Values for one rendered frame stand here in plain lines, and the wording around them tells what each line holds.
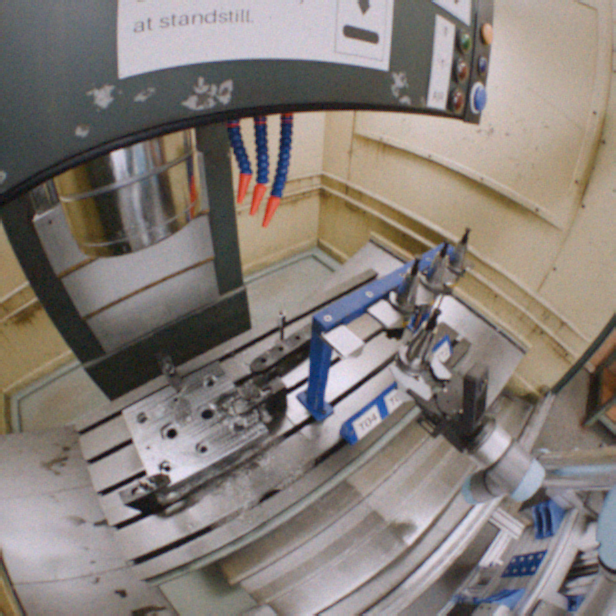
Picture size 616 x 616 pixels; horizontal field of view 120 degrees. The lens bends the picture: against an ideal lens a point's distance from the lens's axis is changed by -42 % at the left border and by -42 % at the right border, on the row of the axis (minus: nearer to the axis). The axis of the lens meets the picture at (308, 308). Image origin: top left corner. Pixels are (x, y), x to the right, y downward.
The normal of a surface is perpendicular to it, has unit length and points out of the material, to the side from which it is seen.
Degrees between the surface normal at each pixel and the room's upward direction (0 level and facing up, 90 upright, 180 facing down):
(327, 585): 8
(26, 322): 90
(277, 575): 8
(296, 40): 90
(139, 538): 0
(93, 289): 90
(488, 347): 24
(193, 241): 91
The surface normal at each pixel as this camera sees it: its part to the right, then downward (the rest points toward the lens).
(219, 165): 0.62, 0.57
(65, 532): 0.35, -0.82
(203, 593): 0.04, -0.71
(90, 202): 0.12, 0.70
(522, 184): -0.79, 0.41
